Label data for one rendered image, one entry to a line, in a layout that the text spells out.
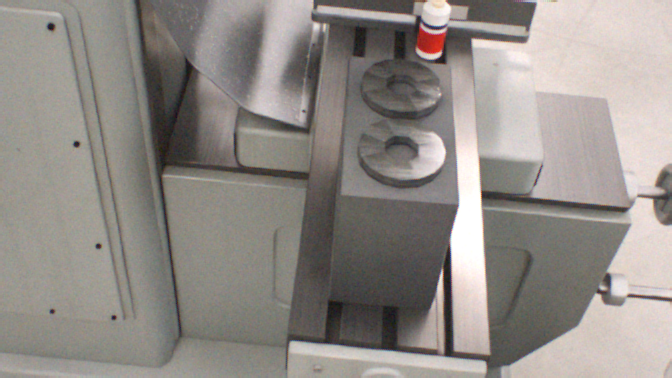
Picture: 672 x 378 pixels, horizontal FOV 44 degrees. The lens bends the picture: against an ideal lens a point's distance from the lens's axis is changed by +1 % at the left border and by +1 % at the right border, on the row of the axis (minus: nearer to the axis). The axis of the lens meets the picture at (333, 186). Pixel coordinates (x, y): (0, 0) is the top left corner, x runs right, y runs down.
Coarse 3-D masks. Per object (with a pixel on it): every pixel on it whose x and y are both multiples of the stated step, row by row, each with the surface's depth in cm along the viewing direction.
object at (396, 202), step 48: (384, 96) 89; (432, 96) 90; (384, 144) 84; (432, 144) 85; (336, 192) 98; (384, 192) 81; (432, 192) 82; (336, 240) 86; (384, 240) 86; (432, 240) 85; (336, 288) 92; (384, 288) 92; (432, 288) 91
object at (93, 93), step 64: (0, 0) 107; (64, 0) 106; (128, 0) 109; (0, 64) 114; (64, 64) 113; (128, 64) 116; (0, 128) 123; (64, 128) 122; (128, 128) 124; (0, 192) 133; (64, 192) 132; (128, 192) 133; (0, 256) 145; (64, 256) 144; (128, 256) 144; (0, 320) 162; (64, 320) 160; (128, 320) 158
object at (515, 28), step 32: (320, 0) 129; (352, 0) 128; (384, 0) 128; (416, 0) 128; (448, 0) 127; (480, 0) 127; (512, 0) 126; (448, 32) 130; (480, 32) 129; (512, 32) 129
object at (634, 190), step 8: (664, 168) 153; (624, 176) 149; (632, 176) 149; (664, 176) 154; (632, 184) 148; (656, 184) 156; (664, 184) 154; (632, 192) 148; (640, 192) 151; (648, 192) 151; (656, 192) 151; (664, 192) 151; (632, 200) 149; (656, 200) 156; (664, 200) 152; (656, 208) 155; (664, 208) 153; (656, 216) 154; (664, 216) 151; (664, 224) 151
